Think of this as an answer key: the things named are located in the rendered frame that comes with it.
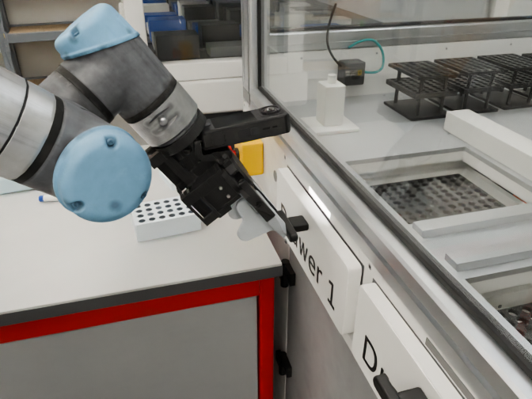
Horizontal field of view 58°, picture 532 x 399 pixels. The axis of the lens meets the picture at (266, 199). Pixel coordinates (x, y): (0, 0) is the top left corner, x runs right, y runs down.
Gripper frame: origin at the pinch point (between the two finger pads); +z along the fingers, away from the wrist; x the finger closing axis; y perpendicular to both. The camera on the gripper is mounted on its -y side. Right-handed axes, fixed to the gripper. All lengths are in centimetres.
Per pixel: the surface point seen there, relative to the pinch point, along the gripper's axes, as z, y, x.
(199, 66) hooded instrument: -2, -3, -80
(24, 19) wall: -32, 96, -411
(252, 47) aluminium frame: -9.2, -14.2, -39.0
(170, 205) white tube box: 2.2, 17.9, -29.8
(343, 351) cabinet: 19.5, 4.8, 9.3
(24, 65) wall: -6, 125, -410
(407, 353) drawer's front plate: 1.7, -3.8, 27.5
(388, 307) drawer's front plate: 2.0, -4.9, 21.7
